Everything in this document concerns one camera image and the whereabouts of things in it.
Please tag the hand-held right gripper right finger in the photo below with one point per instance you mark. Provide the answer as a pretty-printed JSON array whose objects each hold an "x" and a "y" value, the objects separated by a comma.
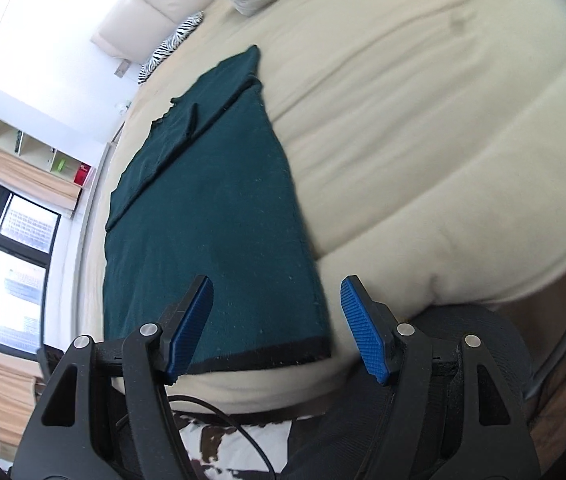
[{"x": 363, "y": 330}]

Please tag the bed with beige sheet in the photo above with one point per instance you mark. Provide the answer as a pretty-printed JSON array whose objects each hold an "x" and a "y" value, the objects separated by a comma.
[{"x": 413, "y": 135}]

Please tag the cow print rug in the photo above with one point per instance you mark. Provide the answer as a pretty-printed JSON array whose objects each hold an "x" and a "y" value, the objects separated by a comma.
[{"x": 233, "y": 452}]

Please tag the green tray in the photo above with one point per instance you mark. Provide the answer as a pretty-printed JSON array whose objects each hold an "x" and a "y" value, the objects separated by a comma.
[{"x": 59, "y": 166}]

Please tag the small white item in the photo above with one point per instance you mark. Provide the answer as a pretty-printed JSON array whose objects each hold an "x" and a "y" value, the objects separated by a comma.
[{"x": 122, "y": 107}]

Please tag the red box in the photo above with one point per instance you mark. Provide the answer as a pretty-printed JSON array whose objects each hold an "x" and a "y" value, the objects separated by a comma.
[{"x": 80, "y": 175}]

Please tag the zebra print pillow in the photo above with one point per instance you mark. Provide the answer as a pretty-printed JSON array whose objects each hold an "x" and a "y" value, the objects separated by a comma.
[{"x": 173, "y": 40}]

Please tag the dark green sweater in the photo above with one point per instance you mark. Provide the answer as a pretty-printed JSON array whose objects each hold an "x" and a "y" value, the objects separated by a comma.
[{"x": 213, "y": 210}]

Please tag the white open shelf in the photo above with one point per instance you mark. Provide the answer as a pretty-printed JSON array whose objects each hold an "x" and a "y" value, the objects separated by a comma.
[{"x": 3, "y": 135}]

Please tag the cream padded headboard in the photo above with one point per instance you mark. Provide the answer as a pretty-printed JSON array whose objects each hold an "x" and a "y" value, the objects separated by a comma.
[{"x": 133, "y": 20}]

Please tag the wall switch plate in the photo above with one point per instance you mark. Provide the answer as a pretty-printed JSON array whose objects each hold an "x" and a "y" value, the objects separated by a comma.
[{"x": 122, "y": 68}]

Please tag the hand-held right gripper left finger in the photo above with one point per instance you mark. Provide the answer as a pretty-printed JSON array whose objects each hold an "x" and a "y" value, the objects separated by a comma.
[{"x": 190, "y": 330}]

